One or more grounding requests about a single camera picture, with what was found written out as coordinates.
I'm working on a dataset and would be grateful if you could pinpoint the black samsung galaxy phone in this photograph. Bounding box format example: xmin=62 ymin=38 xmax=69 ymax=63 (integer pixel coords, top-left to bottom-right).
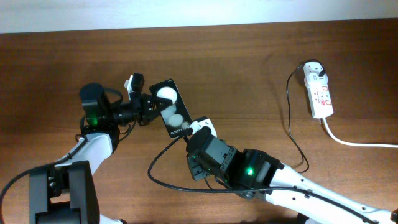
xmin=149 ymin=79 xmax=192 ymax=139

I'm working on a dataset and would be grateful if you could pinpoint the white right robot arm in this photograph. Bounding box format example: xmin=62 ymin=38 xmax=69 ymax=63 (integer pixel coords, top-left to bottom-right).
xmin=186 ymin=126 xmax=397 ymax=223

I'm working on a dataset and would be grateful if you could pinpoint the white usb charger adapter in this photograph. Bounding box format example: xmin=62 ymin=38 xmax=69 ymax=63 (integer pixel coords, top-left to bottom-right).
xmin=304 ymin=70 xmax=328 ymax=88

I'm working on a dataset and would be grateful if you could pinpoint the white power strip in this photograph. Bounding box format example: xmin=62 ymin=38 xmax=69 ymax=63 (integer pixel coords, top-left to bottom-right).
xmin=303 ymin=62 xmax=333 ymax=119

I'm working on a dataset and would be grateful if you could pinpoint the white power strip cord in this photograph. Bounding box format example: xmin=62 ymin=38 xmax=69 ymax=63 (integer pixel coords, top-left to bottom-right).
xmin=320 ymin=116 xmax=398 ymax=149

